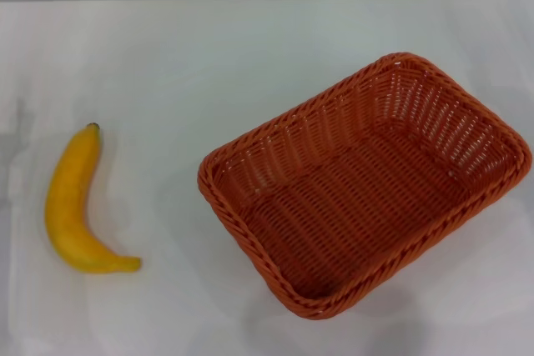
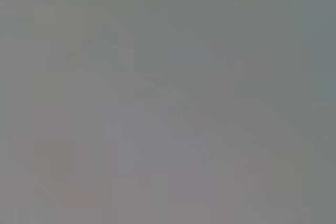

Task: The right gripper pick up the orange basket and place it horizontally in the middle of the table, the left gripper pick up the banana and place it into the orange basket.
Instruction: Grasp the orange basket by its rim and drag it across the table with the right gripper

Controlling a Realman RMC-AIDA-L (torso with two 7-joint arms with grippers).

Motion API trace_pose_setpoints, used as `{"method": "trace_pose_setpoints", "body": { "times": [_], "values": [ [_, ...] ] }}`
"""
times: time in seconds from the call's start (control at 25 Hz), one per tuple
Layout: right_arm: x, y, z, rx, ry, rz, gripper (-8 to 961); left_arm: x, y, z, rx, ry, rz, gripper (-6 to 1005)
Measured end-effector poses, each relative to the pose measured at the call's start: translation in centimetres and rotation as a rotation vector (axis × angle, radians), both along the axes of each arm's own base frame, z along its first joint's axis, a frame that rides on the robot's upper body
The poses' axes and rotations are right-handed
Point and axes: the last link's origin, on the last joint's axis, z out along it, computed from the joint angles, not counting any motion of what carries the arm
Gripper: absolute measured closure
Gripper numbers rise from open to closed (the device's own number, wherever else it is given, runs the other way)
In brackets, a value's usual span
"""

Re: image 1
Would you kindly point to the orange woven plastic basket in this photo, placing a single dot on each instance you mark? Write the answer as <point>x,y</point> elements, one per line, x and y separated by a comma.
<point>359,214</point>

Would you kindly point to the yellow banana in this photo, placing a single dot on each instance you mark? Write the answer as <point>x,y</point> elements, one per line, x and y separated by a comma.
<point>69,206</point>

